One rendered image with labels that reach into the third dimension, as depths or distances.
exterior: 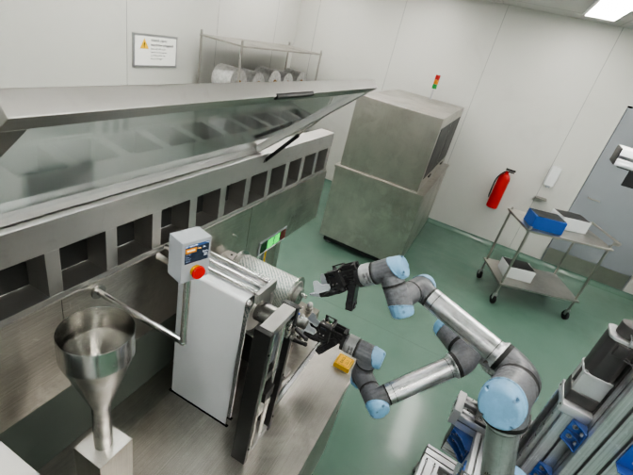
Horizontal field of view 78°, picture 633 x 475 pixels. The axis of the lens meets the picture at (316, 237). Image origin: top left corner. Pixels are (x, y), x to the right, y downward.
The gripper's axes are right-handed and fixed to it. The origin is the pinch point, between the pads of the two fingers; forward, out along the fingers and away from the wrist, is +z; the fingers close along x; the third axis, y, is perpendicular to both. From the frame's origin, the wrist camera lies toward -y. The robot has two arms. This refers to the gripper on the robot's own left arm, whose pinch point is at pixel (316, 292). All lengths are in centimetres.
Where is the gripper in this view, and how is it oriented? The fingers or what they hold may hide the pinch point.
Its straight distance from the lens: 142.5
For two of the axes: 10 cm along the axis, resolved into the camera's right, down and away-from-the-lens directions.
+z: -8.1, 2.6, 5.3
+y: -4.0, -9.0, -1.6
